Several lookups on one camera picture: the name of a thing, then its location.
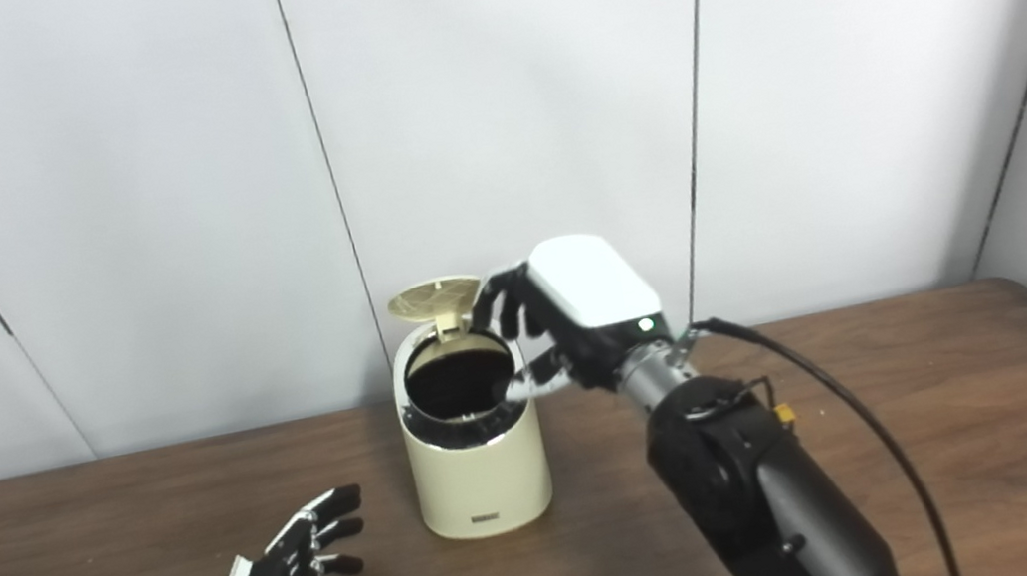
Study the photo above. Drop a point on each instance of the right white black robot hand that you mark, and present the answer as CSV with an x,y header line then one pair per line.
x,y
589,287

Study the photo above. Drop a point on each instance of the round cream bin lid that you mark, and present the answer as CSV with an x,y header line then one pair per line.
x,y
434,297

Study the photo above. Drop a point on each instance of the cream-colored bin body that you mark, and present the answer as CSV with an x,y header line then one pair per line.
x,y
481,483

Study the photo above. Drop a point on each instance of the black wall seam clip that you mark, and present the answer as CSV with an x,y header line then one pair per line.
x,y
0,318

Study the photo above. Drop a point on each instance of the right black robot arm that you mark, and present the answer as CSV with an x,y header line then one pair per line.
x,y
764,494

